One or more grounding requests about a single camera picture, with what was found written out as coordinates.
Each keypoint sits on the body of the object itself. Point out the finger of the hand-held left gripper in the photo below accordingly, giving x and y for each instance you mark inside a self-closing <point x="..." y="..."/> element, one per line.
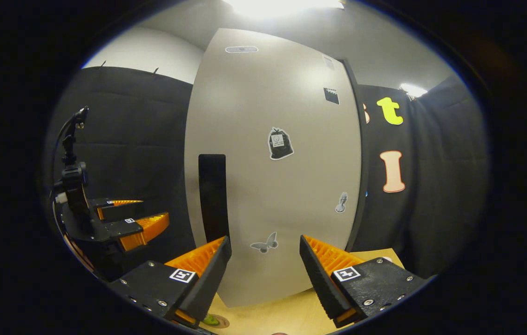
<point x="105" y="203"/>
<point x="119" y="228"/>

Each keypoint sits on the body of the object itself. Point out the pink round object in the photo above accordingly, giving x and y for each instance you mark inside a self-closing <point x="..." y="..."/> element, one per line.
<point x="385" y="258"/>

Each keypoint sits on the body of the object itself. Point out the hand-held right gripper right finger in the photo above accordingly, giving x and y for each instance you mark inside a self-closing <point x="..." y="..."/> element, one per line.
<point x="321" y="284"/>

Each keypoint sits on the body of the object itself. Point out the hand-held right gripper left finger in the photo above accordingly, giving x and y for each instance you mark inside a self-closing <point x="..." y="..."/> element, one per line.
<point x="207" y="284"/>

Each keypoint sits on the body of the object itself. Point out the black backdrop cloth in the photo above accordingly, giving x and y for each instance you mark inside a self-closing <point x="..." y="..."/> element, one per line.
<point x="142" y="139"/>

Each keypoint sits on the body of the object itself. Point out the light grey cabinet door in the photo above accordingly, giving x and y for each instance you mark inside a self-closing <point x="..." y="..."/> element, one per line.
<point x="282" y="195"/>

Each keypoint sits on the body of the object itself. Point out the ceiling light panel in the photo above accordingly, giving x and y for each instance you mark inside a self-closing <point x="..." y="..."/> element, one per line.
<point x="413" y="90"/>
<point x="282" y="7"/>

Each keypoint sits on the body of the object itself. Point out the round brown coaster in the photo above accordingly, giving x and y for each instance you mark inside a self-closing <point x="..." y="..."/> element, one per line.
<point x="224" y="322"/>

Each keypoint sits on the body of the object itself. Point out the grey cabinet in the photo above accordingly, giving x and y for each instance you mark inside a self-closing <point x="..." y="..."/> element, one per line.
<point x="364" y="177"/>

